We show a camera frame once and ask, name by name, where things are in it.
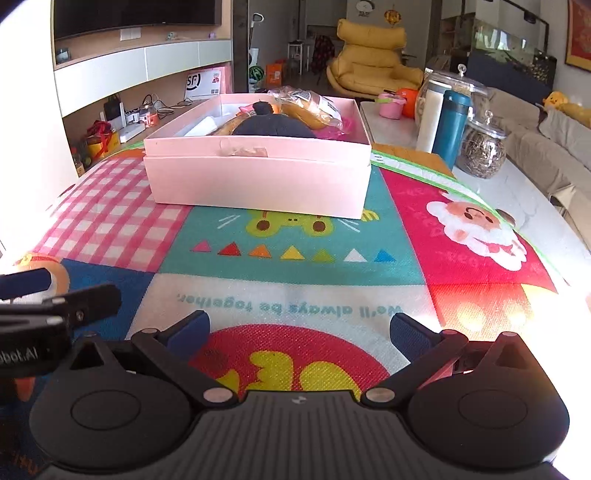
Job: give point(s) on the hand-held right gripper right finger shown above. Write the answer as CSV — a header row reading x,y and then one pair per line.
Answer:
x,y
408,334

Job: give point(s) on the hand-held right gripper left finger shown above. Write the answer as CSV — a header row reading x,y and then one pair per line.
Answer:
x,y
184,344

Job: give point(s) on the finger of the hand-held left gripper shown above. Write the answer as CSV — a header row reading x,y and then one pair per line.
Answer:
x,y
25,284
87,302

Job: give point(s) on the pink cardboard box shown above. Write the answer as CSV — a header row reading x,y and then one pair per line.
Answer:
x,y
258,180

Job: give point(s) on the black plush toy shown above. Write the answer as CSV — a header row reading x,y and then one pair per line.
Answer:
x,y
272,125

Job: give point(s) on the red snack packet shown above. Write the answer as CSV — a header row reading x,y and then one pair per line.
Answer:
x,y
245,109

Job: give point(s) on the bread packet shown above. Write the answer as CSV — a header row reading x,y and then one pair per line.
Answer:
x,y
309,108

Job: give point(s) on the colourful play mat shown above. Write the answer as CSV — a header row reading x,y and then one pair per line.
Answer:
x,y
295,286

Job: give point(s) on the yellow tin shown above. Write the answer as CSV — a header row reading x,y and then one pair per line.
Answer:
x,y
99,148

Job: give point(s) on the white power strip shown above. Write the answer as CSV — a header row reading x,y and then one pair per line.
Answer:
x,y
131,134

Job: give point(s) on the small glass jar of seeds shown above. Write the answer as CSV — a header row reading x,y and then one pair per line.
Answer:
x,y
482,152

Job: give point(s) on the teal thermos bottle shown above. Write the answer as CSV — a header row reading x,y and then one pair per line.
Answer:
x,y
450,131

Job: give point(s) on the white packet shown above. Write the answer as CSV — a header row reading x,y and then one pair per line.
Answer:
x,y
201,127

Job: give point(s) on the white thermos bottle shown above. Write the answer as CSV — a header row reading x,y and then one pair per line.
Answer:
x,y
429,120

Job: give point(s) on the pink toy cup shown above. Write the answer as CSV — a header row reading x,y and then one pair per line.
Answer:
x,y
390,107

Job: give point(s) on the small grey pot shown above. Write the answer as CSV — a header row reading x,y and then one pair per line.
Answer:
x,y
63,56

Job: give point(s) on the grey sofa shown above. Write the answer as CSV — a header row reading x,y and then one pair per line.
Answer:
x,y
535,138

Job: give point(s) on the orange round toy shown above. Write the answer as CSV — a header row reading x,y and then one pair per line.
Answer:
x,y
408,99

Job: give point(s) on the white and pink parcel box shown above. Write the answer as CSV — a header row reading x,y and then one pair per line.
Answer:
x,y
205,83

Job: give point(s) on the large glass jar of nuts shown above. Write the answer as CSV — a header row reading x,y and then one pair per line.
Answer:
x,y
461,83

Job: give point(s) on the yellow duck plush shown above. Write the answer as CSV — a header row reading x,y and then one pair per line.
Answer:
x,y
555,100

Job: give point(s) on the yellow armchair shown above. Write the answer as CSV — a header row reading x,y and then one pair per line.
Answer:
x,y
369,60

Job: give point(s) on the watermelon ball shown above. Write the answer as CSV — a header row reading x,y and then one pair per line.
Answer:
x,y
256,74

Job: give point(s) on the orange bag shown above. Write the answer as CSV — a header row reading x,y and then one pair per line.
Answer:
x,y
277,73

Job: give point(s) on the black television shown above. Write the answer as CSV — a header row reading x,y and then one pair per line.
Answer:
x,y
134,14

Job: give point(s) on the dark cloth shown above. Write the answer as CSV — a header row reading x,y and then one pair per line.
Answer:
x,y
322,55

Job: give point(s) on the fish tank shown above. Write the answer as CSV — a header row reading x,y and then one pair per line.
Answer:
x,y
508,50

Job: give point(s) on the white stool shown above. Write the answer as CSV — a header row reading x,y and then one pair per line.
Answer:
x,y
297,55

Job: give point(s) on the white stick vacuum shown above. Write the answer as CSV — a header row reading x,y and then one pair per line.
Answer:
x,y
255,37

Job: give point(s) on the orange hanging ornament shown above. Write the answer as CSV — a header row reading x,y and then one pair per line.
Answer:
x,y
391,15

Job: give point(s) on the red framed picture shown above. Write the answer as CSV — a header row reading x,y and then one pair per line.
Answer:
x,y
581,32

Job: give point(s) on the white wall shelf unit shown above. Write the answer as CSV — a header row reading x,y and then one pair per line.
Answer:
x,y
115,69

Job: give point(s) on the wall clock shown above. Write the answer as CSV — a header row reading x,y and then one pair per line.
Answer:
x,y
366,4

